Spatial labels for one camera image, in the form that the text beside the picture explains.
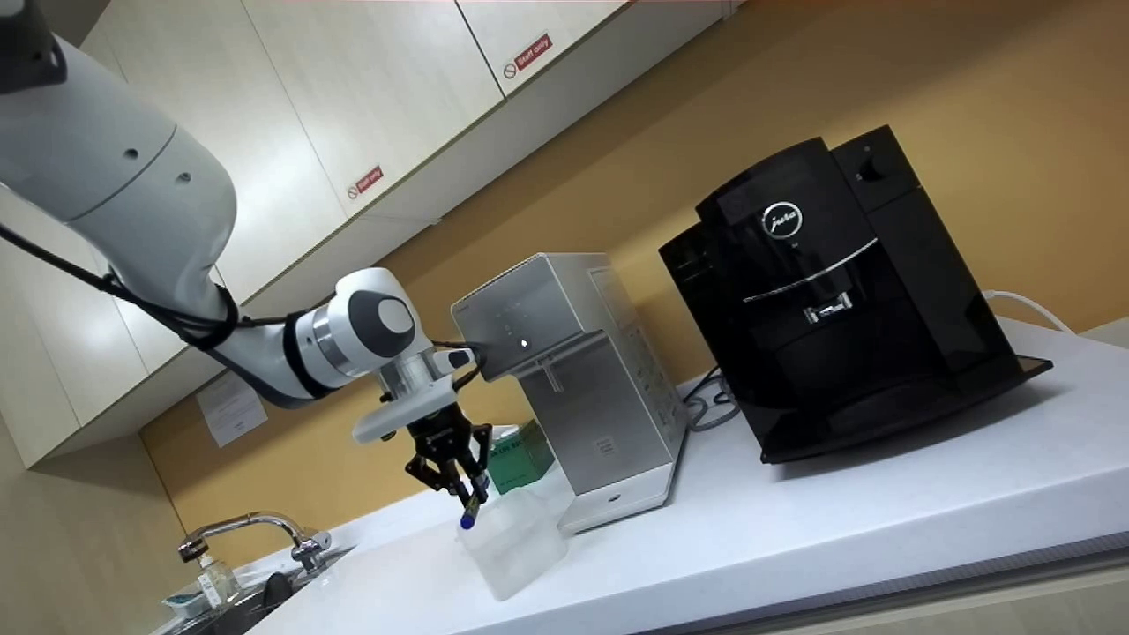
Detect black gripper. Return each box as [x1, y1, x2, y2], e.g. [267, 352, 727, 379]
[405, 406, 493, 508]

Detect blue black marker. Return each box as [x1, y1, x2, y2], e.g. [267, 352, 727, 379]
[458, 503, 480, 530]

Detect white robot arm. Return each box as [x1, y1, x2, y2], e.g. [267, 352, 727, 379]
[0, 0, 492, 508]

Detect green object behind container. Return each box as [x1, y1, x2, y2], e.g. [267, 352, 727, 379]
[487, 425, 553, 494]

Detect clear plastic container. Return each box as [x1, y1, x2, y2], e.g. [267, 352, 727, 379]
[458, 474, 576, 601]

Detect chrome sink faucet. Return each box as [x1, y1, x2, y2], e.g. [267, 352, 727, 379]
[176, 513, 333, 572]

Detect silver milk cooler box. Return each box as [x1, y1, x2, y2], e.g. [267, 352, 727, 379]
[452, 254, 690, 532]

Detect black coffee machine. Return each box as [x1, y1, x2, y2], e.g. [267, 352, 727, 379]
[660, 129, 1048, 464]

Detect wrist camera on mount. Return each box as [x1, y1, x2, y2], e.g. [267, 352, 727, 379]
[436, 344, 478, 379]

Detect paper note on wall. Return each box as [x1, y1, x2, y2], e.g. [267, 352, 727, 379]
[199, 376, 267, 448]

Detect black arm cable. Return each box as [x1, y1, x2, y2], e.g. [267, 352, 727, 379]
[0, 223, 311, 357]

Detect white wall cabinets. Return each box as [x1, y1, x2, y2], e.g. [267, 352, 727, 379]
[4, 0, 734, 464]

